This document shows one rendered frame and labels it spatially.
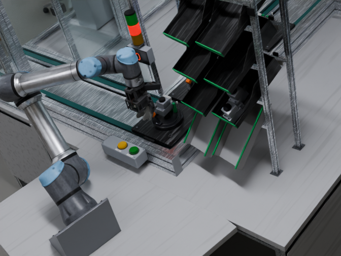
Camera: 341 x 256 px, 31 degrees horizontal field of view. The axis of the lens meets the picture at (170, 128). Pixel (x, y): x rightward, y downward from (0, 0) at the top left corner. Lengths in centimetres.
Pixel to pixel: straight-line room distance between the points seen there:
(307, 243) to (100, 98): 125
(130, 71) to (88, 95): 74
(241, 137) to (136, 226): 54
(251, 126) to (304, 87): 61
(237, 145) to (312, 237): 46
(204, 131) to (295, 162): 40
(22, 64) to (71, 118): 60
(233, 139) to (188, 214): 34
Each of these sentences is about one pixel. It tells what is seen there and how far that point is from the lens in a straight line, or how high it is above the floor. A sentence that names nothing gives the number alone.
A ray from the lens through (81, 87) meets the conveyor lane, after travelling 317.
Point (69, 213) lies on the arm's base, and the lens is 241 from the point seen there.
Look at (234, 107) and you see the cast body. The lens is 222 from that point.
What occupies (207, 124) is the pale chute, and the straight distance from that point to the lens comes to 248.
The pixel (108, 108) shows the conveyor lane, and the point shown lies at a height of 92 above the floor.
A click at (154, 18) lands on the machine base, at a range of 367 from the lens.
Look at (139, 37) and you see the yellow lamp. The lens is 268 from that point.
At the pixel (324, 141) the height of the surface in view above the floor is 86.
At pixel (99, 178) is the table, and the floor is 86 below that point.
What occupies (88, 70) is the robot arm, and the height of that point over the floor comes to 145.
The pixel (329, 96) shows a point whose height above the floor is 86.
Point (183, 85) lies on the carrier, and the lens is 288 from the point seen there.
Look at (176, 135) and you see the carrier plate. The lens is 261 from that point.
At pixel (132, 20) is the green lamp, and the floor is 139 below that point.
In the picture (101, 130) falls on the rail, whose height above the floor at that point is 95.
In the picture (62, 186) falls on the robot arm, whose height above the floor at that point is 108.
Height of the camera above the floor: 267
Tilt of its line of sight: 40 degrees down
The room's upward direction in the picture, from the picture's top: 16 degrees counter-clockwise
